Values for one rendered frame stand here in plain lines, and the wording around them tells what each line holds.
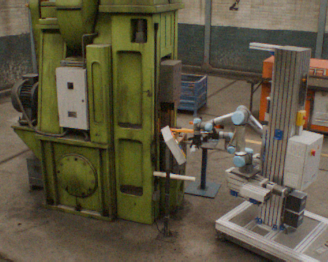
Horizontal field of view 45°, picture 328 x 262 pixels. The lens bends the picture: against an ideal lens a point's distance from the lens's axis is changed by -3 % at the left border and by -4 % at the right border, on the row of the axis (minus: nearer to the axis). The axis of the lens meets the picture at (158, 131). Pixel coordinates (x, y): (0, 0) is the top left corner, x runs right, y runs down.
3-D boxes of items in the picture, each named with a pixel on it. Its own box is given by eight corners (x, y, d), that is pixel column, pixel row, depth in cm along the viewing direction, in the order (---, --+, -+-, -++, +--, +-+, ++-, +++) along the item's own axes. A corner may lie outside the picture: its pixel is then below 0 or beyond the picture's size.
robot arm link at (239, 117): (250, 164, 387) (249, 108, 372) (243, 169, 376) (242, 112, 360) (238, 162, 394) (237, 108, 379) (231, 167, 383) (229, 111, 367)
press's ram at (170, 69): (182, 94, 460) (183, 59, 446) (173, 103, 426) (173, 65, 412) (147, 91, 473) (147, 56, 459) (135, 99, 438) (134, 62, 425)
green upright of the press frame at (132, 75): (159, 214, 476) (160, 11, 397) (152, 225, 452) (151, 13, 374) (124, 207, 489) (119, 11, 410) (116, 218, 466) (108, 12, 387)
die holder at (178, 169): (186, 166, 490) (187, 132, 474) (177, 180, 456) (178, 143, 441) (142, 160, 507) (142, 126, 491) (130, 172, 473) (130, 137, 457)
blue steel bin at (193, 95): (207, 106, 896) (209, 74, 872) (196, 116, 828) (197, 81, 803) (157, 100, 940) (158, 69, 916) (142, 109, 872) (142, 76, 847)
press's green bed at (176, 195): (184, 200, 505) (186, 166, 489) (175, 215, 472) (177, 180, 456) (143, 194, 522) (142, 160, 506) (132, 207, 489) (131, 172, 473)
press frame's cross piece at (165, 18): (171, 52, 450) (172, 9, 434) (160, 59, 413) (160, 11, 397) (134, 50, 463) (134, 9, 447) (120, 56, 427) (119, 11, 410)
